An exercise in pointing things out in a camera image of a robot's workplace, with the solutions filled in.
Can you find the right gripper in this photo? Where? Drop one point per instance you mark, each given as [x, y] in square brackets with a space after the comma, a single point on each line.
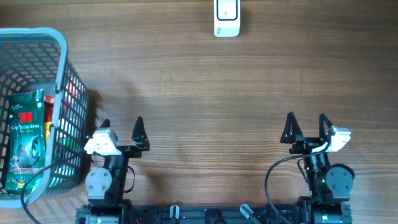
[305, 143]

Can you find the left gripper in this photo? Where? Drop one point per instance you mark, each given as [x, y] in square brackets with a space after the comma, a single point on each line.
[138, 135]

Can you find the red sauce bottle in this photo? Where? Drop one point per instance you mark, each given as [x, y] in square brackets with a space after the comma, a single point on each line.
[48, 121]

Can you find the green 3M gloves package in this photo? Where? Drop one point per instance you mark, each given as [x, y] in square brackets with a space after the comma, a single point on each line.
[27, 146]

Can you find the grey black shopping basket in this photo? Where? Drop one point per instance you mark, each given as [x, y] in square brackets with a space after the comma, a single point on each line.
[37, 58]

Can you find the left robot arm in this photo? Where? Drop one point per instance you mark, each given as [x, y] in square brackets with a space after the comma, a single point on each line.
[106, 185]

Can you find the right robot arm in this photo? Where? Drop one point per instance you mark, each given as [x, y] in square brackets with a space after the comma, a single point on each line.
[329, 184]

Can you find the white barcode scanner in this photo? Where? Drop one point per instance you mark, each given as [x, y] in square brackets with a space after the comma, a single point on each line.
[227, 18]

